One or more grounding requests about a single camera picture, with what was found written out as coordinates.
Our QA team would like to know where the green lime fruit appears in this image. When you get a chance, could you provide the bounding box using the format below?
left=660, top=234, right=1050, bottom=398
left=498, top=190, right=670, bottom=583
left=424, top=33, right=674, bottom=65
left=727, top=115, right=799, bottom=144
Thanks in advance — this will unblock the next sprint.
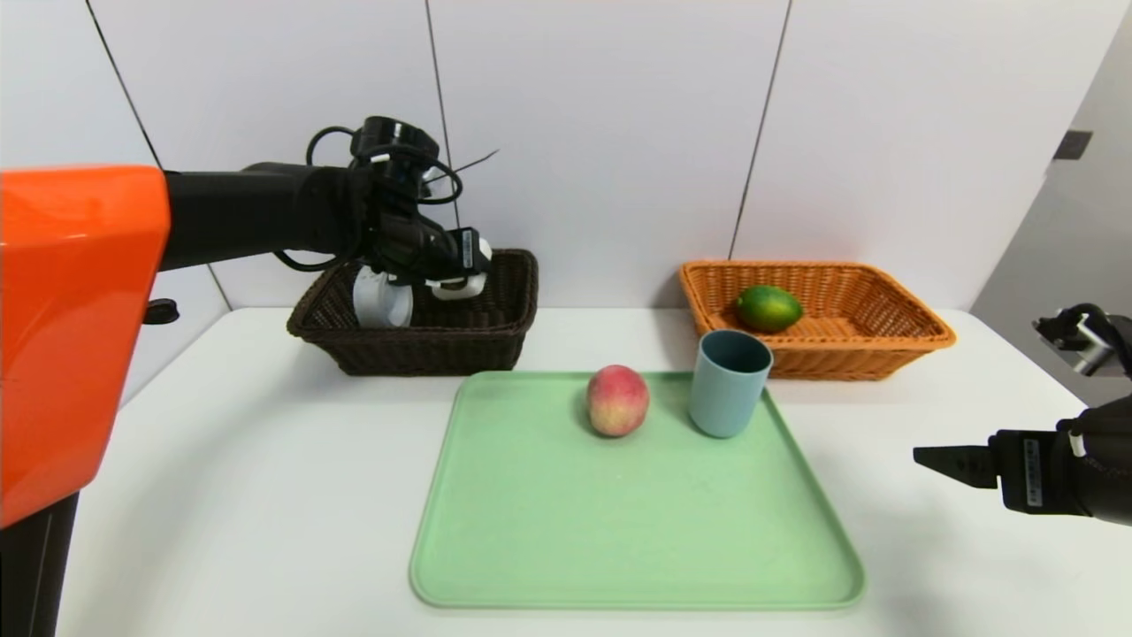
left=736, top=285, right=805, bottom=334

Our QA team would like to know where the white soap bar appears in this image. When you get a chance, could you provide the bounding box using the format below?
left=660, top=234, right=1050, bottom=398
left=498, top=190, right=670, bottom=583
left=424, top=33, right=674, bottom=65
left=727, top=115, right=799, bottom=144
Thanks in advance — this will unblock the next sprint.
left=426, top=237, right=493, bottom=302

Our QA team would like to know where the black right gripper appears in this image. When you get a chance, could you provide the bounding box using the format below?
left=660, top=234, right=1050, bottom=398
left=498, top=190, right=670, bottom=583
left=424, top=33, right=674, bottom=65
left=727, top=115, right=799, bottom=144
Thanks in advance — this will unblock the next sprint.
left=913, top=395, right=1132, bottom=527

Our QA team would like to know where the clear tape roll spool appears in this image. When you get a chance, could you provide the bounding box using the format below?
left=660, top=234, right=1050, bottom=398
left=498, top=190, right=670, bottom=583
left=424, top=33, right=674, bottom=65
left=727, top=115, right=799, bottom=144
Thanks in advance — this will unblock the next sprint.
left=353, top=268, right=415, bottom=329

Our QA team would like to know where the dark brown wicker basket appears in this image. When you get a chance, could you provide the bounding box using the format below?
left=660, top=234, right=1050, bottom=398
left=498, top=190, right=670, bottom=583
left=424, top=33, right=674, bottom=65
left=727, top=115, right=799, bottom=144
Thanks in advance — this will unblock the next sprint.
left=287, top=249, right=540, bottom=377

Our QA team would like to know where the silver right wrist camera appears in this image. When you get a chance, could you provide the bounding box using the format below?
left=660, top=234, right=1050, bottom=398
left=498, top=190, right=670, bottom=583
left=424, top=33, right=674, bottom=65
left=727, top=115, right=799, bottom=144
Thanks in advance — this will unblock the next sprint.
left=1032, top=311, right=1117, bottom=378

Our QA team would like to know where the orange wicker basket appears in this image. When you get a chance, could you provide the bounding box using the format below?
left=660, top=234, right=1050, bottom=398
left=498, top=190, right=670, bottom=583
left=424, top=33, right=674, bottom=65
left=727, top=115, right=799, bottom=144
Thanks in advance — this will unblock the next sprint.
left=678, top=261, right=956, bottom=382

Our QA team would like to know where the blue grey plastic cup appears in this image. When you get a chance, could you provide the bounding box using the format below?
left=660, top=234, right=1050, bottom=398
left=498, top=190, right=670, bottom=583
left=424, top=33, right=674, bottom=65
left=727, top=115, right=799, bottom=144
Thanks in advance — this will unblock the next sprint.
left=688, top=330, right=774, bottom=440

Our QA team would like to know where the red yellow peach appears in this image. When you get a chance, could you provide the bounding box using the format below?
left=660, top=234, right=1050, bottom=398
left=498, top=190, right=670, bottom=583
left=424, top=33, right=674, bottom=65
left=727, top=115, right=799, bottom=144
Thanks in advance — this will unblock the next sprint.
left=586, top=365, right=651, bottom=438

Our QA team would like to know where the light green plastic tray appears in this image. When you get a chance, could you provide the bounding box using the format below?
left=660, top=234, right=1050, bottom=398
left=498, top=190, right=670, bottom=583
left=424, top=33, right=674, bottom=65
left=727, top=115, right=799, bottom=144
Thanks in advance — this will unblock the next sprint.
left=409, top=372, right=867, bottom=610

